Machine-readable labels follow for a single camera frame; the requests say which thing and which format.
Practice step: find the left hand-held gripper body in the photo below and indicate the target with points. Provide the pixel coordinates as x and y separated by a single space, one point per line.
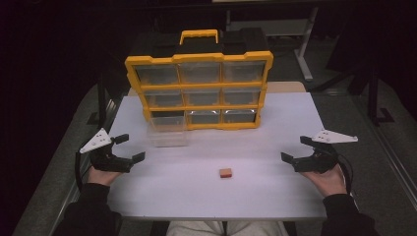
109 161

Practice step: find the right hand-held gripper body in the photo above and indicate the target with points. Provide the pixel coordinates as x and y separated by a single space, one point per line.
319 161

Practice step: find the clear plastic drawer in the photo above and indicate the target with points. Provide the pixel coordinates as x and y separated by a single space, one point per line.
167 137

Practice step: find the small orange block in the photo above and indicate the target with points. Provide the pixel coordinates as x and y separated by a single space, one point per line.
226 172

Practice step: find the person's left hand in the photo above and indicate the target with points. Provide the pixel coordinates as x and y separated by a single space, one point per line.
102 177

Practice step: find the person's right hand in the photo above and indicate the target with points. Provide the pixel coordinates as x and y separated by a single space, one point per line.
327 183

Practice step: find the dark metal stand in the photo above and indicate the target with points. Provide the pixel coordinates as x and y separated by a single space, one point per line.
101 101
373 98

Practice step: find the beige wooden board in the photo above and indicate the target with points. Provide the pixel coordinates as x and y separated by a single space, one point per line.
285 87

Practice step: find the person's right leg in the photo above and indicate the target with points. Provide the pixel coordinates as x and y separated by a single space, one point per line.
255 229

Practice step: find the person's leg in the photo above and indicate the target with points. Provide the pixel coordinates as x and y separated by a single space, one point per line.
193 229
255 229

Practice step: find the person's left leg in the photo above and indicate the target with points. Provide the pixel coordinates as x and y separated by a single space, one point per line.
193 229

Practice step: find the yellow and black drawer organizer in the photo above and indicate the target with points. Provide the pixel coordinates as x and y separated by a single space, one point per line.
203 86

